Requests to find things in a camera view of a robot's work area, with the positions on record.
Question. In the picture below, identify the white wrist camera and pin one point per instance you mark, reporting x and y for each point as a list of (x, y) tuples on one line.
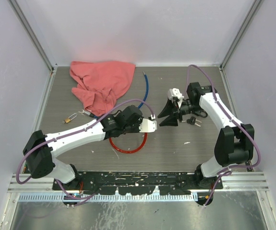
[(175, 96), (148, 125)]

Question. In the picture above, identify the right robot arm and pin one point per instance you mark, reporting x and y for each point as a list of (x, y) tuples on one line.
[(234, 142)]

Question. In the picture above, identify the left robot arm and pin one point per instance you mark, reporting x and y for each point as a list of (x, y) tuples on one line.
[(42, 150)]

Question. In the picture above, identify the black keys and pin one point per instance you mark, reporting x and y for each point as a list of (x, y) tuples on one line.
[(193, 121)]

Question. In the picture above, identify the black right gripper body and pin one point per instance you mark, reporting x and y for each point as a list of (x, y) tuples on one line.
[(175, 109)]

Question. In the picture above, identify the red cable lock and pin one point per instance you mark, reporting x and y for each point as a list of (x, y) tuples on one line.
[(129, 145)]

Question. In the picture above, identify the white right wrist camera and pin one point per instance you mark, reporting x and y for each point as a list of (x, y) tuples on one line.
[(175, 96)]

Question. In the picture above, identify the slotted cable duct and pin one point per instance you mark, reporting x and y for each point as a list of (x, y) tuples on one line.
[(154, 197)]

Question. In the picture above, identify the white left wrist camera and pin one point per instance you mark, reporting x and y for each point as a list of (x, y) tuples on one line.
[(148, 125)]

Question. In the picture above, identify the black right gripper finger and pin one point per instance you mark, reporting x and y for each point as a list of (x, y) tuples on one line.
[(171, 120), (168, 109)]

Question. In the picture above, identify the brass padlock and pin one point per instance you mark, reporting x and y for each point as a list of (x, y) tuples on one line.
[(70, 118)]

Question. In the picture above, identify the pink cloth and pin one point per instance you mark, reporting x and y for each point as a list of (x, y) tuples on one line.
[(100, 84)]

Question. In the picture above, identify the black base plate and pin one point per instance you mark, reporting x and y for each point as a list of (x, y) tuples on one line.
[(139, 183)]

